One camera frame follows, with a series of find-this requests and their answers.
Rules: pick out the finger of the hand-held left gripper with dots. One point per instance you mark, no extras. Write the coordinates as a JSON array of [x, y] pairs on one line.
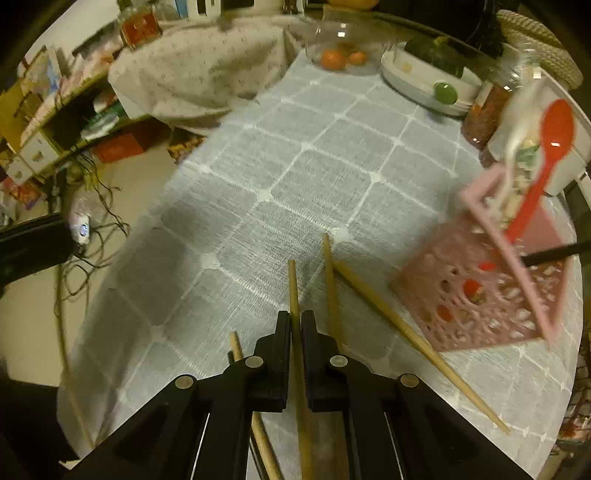
[[32, 249]]

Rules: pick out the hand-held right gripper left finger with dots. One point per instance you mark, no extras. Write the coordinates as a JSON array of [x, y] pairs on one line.
[[279, 360]]

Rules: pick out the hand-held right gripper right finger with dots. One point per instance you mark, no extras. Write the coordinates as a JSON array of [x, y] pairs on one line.
[[316, 364]]

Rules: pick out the light wooden chopstick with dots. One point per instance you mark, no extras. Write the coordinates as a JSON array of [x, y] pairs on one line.
[[330, 286], [415, 339], [294, 295], [265, 447]]

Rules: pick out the pink perforated utensil holder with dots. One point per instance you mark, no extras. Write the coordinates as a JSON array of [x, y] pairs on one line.
[[485, 318]]

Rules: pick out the black chopstick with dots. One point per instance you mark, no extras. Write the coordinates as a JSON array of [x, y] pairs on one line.
[[554, 253]]

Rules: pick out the white spoon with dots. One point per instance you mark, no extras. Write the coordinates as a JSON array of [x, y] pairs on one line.
[[519, 134]]

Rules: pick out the red plastic spoon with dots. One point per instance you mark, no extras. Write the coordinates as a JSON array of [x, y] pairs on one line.
[[556, 129]]

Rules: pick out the white power adapter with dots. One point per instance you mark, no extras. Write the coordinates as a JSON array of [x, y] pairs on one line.
[[82, 226]]

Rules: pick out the wooden shelf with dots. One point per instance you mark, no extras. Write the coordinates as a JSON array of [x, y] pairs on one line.
[[34, 147]]

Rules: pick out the red box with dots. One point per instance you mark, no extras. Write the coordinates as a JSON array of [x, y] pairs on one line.
[[124, 147]]

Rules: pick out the yellow printed box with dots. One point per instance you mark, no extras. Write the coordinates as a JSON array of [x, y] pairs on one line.
[[184, 147]]

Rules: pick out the beige dotted draped cloth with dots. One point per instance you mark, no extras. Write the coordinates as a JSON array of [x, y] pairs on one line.
[[194, 69]]

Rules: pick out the red label jar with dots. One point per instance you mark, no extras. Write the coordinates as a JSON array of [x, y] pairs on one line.
[[141, 30]]

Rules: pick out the white bowl with green squash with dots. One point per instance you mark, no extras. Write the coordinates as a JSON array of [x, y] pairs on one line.
[[415, 87]]

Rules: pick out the spice jar with dark lid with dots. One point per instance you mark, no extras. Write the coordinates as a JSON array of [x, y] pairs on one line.
[[485, 110]]

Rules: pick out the small orange fruit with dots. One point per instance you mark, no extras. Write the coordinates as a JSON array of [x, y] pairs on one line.
[[357, 57], [333, 60]]

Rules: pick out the white electric pot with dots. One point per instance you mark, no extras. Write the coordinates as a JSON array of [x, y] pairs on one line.
[[570, 170]]

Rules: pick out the glass jar with oranges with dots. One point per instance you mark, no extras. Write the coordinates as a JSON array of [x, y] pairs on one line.
[[323, 32]]

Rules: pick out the green pumpkin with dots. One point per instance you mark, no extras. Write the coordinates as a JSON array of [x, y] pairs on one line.
[[438, 55]]

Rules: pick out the large orange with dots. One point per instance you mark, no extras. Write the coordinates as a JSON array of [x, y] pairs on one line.
[[353, 3]]

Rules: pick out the woven basket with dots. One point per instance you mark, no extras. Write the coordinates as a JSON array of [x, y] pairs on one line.
[[545, 46]]

